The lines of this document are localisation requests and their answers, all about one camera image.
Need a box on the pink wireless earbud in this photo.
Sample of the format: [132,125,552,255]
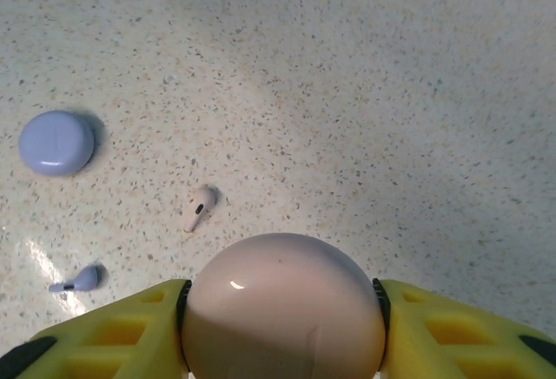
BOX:
[182,184,217,233]

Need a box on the purple round charging case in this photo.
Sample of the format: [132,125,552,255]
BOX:
[17,110,96,177]

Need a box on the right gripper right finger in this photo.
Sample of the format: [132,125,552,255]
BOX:
[372,277,556,379]

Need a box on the pink round charging case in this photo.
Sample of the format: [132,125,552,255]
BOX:
[180,232,387,379]

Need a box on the purple wireless earbud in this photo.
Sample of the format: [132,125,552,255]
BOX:
[48,264,100,294]

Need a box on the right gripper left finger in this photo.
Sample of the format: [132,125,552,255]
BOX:
[8,278,193,379]

